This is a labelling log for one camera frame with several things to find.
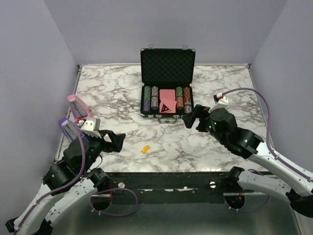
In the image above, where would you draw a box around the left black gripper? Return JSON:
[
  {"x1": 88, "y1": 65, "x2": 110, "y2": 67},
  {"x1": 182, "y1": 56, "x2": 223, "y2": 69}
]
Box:
[{"x1": 81, "y1": 130, "x2": 126, "y2": 174}]

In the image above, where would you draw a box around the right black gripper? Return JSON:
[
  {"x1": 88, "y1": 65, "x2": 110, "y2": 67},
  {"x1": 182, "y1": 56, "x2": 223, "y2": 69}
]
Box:
[{"x1": 182, "y1": 103, "x2": 226, "y2": 145}]

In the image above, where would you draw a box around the yellow key tag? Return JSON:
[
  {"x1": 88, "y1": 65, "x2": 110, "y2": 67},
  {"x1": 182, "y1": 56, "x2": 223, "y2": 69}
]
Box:
[{"x1": 141, "y1": 145, "x2": 150, "y2": 154}]

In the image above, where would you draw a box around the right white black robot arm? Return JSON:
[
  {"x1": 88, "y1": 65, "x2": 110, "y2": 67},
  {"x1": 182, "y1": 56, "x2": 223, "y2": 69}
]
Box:
[{"x1": 182, "y1": 105, "x2": 313, "y2": 218}]

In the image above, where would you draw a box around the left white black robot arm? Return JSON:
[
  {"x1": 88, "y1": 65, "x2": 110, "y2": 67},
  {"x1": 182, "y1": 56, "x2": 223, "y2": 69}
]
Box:
[{"x1": 5, "y1": 130, "x2": 126, "y2": 235}]

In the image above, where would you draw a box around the black triangle dealer button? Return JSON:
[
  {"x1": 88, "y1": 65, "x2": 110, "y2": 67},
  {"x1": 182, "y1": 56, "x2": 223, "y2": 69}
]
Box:
[{"x1": 160, "y1": 104, "x2": 170, "y2": 113}]

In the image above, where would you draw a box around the orange poker chip stack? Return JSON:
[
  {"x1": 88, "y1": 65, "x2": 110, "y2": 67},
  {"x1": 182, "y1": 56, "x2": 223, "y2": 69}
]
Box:
[{"x1": 183, "y1": 87, "x2": 191, "y2": 104}]

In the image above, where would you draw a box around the pink playing card deck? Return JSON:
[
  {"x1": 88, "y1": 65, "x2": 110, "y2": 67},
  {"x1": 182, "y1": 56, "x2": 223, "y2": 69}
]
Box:
[{"x1": 159, "y1": 89, "x2": 176, "y2": 101}]

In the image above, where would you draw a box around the grey poker chip stack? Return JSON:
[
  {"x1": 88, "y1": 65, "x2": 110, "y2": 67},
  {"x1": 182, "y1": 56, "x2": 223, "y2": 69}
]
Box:
[{"x1": 151, "y1": 86, "x2": 158, "y2": 110}]

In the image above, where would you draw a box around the purple poker chip stack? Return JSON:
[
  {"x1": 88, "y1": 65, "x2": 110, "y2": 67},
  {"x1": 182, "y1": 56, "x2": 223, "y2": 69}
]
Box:
[{"x1": 143, "y1": 100, "x2": 151, "y2": 112}]

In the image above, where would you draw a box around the pink metronome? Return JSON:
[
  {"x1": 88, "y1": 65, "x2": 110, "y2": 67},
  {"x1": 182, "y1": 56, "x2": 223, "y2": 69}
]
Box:
[{"x1": 67, "y1": 94, "x2": 93, "y2": 121}]

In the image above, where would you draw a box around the black poker chip case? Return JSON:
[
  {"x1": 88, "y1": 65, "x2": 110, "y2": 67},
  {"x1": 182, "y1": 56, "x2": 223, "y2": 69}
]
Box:
[{"x1": 140, "y1": 45, "x2": 196, "y2": 123}]

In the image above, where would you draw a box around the purple metronome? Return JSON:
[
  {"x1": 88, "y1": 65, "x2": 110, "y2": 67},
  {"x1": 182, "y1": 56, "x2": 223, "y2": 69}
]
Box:
[{"x1": 58, "y1": 117, "x2": 88, "y2": 142}]

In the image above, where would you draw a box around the green poker chip stack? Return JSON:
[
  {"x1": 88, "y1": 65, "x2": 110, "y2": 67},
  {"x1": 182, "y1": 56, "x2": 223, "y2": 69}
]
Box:
[{"x1": 144, "y1": 86, "x2": 151, "y2": 102}]

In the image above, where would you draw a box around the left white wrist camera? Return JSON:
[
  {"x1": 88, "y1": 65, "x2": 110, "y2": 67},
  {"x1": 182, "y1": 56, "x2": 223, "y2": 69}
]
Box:
[{"x1": 81, "y1": 117, "x2": 101, "y2": 138}]

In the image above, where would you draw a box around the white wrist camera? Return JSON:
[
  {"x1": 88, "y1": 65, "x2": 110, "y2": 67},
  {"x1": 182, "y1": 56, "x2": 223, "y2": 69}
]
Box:
[
  {"x1": 210, "y1": 92, "x2": 229, "y2": 112},
  {"x1": 81, "y1": 117, "x2": 101, "y2": 138}
]

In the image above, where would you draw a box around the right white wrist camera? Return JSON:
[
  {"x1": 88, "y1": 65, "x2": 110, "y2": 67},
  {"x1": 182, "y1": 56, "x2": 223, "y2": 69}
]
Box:
[{"x1": 210, "y1": 92, "x2": 229, "y2": 112}]

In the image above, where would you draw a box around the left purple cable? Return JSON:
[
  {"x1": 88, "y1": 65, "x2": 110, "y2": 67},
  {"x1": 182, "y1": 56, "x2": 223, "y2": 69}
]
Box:
[{"x1": 17, "y1": 118, "x2": 139, "y2": 231}]

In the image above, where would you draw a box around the purple cable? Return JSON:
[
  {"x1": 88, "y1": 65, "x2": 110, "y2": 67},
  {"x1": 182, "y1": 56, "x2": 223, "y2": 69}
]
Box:
[
  {"x1": 17, "y1": 118, "x2": 139, "y2": 231},
  {"x1": 217, "y1": 87, "x2": 313, "y2": 213}
]

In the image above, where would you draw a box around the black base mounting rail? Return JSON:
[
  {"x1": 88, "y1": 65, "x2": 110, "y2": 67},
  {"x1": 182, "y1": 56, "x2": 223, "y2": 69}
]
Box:
[{"x1": 90, "y1": 172, "x2": 244, "y2": 209}]

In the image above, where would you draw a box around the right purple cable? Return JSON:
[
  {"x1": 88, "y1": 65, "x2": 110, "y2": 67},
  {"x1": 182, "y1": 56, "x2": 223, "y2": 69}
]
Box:
[{"x1": 217, "y1": 87, "x2": 313, "y2": 213}]

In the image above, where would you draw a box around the aluminium extrusion frame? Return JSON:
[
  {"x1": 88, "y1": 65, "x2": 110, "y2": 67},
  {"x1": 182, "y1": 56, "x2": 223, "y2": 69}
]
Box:
[{"x1": 29, "y1": 151, "x2": 306, "y2": 235}]

